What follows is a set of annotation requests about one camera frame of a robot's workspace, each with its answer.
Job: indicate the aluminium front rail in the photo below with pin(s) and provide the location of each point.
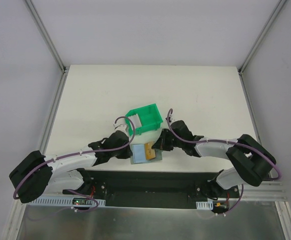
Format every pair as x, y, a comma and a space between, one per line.
267, 191

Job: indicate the gold credit card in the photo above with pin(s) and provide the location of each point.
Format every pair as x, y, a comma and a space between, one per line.
150, 153

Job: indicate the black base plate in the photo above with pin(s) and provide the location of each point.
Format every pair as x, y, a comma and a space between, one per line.
144, 189

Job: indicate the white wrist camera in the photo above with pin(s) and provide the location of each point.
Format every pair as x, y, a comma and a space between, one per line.
123, 127
169, 120

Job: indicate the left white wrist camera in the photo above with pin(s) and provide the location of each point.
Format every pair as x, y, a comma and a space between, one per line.
123, 127

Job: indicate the right aluminium frame post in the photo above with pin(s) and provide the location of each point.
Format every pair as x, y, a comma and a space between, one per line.
280, 5

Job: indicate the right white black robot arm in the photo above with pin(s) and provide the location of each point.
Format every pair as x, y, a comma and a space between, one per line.
251, 161

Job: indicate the green plastic bin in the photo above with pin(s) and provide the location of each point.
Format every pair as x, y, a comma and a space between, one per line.
145, 119

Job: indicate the white cable duct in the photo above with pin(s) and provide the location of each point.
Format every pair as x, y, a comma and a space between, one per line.
61, 201
205, 205

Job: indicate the left aluminium frame post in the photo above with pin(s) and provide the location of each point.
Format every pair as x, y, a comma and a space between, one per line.
45, 35

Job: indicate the sage green card holder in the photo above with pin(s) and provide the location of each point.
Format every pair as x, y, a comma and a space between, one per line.
144, 153

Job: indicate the left white cable duct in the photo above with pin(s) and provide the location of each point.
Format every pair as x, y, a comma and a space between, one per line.
61, 201

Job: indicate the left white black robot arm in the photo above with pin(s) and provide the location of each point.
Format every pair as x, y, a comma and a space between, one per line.
38, 174

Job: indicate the right white cable duct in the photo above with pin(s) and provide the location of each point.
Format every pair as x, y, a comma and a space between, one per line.
205, 205

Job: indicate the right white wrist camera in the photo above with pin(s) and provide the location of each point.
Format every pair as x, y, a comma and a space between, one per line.
169, 120

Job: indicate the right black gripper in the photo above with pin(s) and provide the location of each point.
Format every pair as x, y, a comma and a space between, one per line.
163, 143

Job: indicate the aluminium frame post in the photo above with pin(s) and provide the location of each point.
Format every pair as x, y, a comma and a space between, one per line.
280, 5
45, 35

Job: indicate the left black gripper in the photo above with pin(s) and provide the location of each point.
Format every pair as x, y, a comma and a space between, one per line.
126, 152

